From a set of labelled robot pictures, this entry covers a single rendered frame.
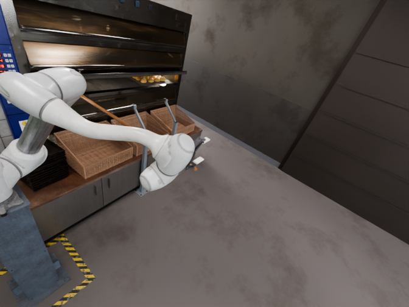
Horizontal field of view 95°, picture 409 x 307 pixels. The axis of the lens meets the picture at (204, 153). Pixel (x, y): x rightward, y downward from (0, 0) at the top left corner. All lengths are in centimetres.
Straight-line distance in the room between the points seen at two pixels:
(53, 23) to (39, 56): 27
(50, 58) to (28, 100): 125
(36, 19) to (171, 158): 163
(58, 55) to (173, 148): 166
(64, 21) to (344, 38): 344
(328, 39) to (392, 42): 74
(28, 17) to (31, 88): 118
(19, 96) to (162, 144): 50
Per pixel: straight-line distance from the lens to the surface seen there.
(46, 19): 208
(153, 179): 76
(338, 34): 380
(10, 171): 139
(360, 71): 371
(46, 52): 212
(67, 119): 85
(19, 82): 93
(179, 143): 64
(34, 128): 122
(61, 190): 208
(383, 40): 374
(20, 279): 199
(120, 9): 237
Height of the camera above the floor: 205
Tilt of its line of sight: 33 degrees down
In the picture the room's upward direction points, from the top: 17 degrees clockwise
